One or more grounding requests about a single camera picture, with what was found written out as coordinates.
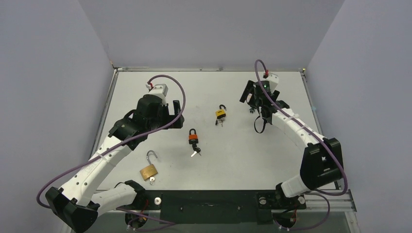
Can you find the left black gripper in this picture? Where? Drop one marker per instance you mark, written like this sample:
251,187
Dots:
170,118

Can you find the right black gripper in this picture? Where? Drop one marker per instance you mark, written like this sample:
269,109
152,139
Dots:
250,93

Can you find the yellow padlock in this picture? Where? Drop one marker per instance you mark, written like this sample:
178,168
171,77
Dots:
221,113

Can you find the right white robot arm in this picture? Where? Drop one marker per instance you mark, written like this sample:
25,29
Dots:
322,161

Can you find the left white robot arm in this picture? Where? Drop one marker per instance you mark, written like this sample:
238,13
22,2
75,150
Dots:
76,201

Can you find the orange padlock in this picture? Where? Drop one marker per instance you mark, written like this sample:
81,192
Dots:
193,137

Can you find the keys of orange padlock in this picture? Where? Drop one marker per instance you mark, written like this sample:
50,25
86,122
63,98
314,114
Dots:
196,150

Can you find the large brass padlock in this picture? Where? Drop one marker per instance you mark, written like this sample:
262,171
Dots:
150,170

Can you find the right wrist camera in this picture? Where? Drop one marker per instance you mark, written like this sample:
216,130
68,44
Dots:
270,82

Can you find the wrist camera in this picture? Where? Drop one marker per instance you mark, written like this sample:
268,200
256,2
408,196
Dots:
270,82
160,90

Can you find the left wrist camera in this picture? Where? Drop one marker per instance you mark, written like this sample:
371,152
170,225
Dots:
160,90

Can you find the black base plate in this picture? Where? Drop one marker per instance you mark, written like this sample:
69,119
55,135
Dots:
215,206

